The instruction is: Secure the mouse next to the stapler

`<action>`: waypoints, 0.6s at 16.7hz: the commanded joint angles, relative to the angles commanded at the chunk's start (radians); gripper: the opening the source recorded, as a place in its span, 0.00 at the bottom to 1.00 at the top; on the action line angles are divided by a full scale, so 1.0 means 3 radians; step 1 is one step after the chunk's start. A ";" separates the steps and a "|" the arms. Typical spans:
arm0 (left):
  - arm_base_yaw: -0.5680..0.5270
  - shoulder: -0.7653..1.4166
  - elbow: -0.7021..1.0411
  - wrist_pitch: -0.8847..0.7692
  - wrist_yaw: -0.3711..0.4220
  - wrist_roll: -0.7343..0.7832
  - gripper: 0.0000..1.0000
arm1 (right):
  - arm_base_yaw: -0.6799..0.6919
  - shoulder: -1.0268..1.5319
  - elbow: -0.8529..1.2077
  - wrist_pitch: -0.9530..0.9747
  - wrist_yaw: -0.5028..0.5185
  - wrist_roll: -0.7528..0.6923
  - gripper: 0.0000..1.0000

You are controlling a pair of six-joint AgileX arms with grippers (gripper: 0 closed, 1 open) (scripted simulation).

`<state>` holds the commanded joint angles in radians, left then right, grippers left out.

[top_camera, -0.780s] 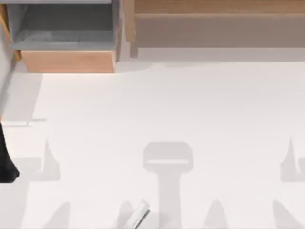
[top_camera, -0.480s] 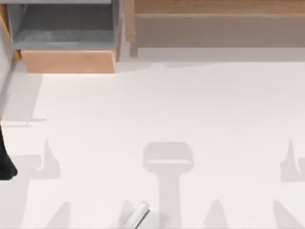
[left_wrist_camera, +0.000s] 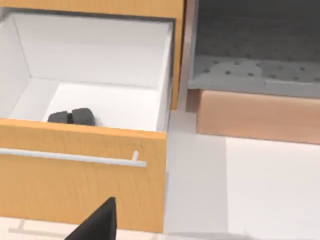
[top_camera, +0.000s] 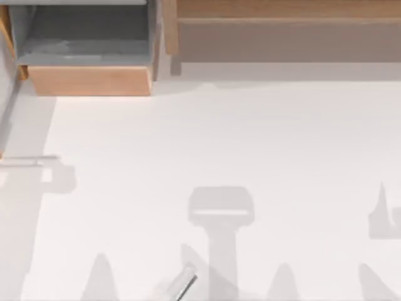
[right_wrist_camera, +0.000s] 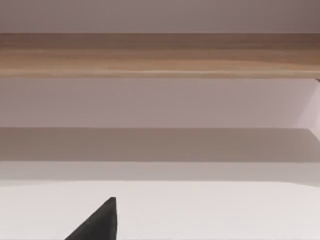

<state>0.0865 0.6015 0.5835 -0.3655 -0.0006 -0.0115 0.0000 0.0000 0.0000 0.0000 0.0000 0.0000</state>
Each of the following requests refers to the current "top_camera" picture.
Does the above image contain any wooden open shelf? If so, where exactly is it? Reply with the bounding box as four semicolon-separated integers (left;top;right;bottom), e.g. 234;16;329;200
164;0;401;77

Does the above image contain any grey pierced drawer inside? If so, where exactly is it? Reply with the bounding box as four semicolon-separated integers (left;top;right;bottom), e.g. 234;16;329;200
8;0;161;83

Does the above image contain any pale wooden drawer front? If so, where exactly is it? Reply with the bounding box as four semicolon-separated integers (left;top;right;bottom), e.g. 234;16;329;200
26;65;154;97

